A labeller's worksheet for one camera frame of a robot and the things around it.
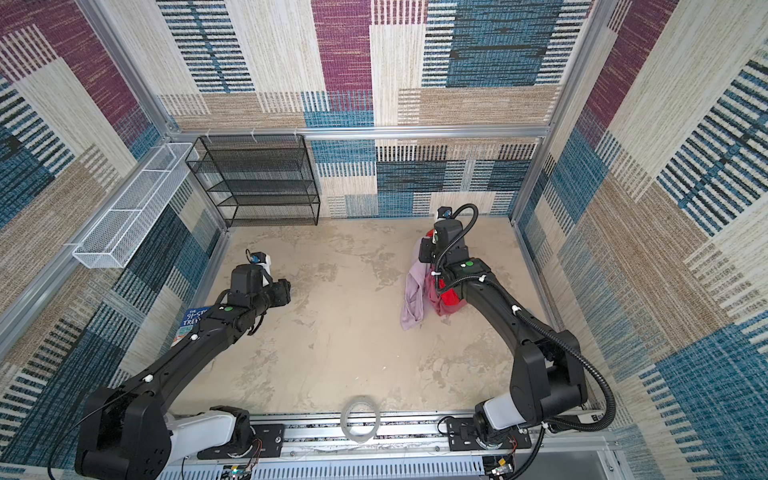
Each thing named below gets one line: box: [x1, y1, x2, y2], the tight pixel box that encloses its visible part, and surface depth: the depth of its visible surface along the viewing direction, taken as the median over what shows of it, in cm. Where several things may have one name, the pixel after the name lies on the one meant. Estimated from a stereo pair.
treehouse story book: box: [170, 305, 214, 348], surface depth 93 cm
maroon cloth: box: [425, 272, 467, 317], surface depth 93 cm
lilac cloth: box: [401, 237, 429, 331], surface depth 93 cm
